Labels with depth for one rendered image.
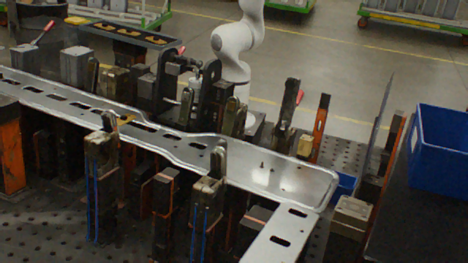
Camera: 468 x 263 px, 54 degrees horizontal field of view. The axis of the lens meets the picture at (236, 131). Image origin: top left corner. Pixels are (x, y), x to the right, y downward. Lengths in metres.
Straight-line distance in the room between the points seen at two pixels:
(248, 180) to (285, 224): 0.19
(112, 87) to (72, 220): 0.45
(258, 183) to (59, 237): 0.63
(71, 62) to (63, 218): 0.54
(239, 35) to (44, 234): 0.96
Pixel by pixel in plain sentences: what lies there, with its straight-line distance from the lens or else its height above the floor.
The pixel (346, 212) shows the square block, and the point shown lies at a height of 1.06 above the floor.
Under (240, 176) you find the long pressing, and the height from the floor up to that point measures 1.00.
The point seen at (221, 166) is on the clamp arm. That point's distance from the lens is 1.11.
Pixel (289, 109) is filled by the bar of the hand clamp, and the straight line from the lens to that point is 1.35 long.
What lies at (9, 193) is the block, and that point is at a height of 0.72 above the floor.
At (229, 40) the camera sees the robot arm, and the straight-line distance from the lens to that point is 1.75.
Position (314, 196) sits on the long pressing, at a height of 1.00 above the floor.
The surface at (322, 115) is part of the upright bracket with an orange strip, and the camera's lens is 1.32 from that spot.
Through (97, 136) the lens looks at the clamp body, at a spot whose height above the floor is 1.04.
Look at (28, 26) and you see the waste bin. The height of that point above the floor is 0.54.
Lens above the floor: 1.65
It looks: 26 degrees down
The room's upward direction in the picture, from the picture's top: 7 degrees clockwise
